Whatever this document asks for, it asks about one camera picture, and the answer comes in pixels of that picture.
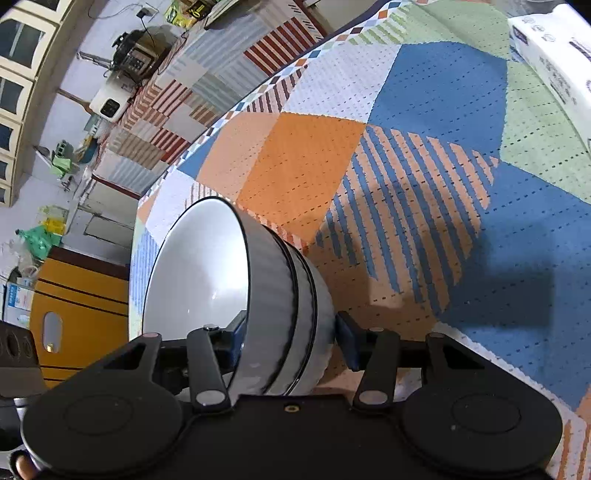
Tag black pressure cooker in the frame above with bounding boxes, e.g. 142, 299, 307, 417
111, 28, 163, 83

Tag white kitchen appliance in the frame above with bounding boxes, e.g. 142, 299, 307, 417
90, 83, 136, 123

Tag yellow wooden cabinet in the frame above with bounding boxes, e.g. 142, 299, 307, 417
32, 247, 131, 391

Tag striped patchwork sofa cover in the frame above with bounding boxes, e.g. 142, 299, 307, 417
90, 9, 329, 201

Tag patchwork tablecloth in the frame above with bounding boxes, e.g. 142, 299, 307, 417
128, 0, 591, 480

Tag green plastic bag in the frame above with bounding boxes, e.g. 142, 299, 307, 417
14, 226, 55, 260

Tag yellow green boxes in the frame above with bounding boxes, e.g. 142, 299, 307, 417
165, 0, 220, 27

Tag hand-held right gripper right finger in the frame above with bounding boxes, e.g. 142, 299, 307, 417
336, 311, 490, 412

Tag white ribbed bowl black rim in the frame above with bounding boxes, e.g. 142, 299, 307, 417
142, 196, 296, 398
300, 256, 335, 393
277, 240, 320, 398

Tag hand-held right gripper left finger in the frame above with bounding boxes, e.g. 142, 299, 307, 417
92, 310, 247, 412

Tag white tissue pack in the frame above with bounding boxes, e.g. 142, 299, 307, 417
508, 13, 591, 153

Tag cream framed window cabinets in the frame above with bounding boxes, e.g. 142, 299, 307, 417
0, 0, 86, 208

